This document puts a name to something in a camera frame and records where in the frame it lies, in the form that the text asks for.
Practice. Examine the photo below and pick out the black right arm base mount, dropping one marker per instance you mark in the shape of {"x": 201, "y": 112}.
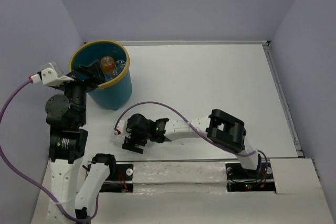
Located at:
{"x": 243, "y": 180}

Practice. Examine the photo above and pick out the teal bin yellow rim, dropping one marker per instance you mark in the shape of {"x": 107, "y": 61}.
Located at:
{"x": 113, "y": 94}

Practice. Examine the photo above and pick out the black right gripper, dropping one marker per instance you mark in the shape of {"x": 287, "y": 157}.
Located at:
{"x": 129, "y": 144}

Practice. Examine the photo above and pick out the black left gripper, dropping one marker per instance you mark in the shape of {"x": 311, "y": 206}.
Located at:
{"x": 94, "y": 69}

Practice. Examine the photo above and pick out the white foam front board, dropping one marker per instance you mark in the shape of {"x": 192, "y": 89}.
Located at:
{"x": 195, "y": 192}

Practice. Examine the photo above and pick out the orange juice bottle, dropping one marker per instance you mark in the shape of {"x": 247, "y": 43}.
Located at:
{"x": 107, "y": 64}

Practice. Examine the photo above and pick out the clear bottle white cap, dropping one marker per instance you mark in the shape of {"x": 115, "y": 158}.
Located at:
{"x": 118, "y": 140}

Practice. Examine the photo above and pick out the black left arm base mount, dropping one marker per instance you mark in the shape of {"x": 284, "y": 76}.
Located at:
{"x": 115, "y": 179}

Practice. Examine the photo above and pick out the clear bottle blue label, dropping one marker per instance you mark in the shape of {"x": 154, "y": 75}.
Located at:
{"x": 111, "y": 74}

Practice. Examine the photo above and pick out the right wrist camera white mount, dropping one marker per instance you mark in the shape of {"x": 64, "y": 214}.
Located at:
{"x": 119, "y": 127}

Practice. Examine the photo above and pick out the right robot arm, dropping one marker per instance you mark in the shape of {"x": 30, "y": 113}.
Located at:
{"x": 220, "y": 129}

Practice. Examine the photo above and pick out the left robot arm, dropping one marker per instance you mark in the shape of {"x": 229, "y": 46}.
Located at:
{"x": 66, "y": 116}

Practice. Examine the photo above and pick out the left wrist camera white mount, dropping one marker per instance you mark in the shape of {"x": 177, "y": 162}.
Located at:
{"x": 50, "y": 75}

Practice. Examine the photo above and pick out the clear wide-mouth plastic jar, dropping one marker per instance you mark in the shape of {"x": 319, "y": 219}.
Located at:
{"x": 120, "y": 65}

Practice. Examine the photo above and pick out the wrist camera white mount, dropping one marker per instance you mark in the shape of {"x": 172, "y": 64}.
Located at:
{"x": 119, "y": 127}
{"x": 50, "y": 75}

